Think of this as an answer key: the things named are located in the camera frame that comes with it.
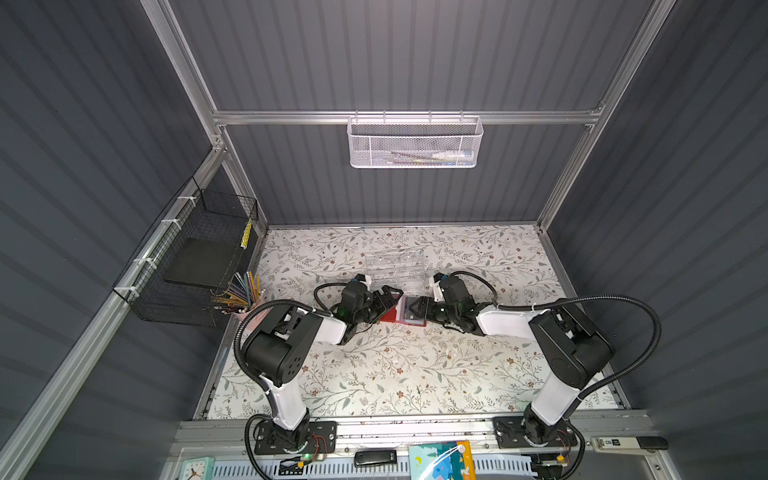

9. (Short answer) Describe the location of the small black device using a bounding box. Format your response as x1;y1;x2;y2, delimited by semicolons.
353;449;397;468

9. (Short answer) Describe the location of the clear acrylic organizer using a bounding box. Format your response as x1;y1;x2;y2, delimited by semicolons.
363;248;428;296

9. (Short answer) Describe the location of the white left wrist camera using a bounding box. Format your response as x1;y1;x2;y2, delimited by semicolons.
353;274;373;289

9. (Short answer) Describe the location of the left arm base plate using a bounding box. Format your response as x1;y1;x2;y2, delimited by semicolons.
250;420;338;455

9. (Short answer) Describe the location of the yellow marker in basket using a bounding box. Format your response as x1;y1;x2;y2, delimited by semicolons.
240;220;253;250

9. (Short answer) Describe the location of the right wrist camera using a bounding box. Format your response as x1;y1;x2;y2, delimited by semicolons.
432;273;472;304

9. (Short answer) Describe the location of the black wire wall basket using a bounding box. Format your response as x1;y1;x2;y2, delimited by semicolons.
113;181;259;327

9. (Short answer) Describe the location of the white marker in basket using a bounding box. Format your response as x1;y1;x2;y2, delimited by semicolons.
390;150;476;166

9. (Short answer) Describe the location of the black notebook in basket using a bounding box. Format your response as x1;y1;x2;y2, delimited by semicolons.
163;238;242;288

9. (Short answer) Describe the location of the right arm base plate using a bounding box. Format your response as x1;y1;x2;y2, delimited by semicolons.
492;416;579;449

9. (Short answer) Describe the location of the teal alarm clock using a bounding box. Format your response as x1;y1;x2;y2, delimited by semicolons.
177;457;215;480

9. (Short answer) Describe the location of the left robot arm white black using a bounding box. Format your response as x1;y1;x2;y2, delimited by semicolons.
233;275;404;434

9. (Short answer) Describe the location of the colourful picture book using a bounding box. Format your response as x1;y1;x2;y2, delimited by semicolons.
408;441;476;480

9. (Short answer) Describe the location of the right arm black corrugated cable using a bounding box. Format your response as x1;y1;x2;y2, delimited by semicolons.
449;269;662;404

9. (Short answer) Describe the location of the red leather card holder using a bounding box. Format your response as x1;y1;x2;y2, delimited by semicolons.
381;295;427;327

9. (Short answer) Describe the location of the white mesh wall basket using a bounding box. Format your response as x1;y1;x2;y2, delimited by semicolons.
346;113;484;169

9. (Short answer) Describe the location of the bundle of coloured pencils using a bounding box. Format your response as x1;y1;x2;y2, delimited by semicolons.
212;271;262;313

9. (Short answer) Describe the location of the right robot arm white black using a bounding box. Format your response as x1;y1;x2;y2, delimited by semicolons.
404;271;615;446

